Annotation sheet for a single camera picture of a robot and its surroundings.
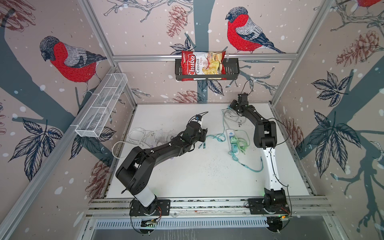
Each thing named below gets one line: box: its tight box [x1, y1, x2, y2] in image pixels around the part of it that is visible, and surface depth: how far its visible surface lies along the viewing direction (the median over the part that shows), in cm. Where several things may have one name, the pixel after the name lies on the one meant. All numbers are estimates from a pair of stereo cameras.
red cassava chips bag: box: [181, 50, 227, 82], surface depth 90 cm
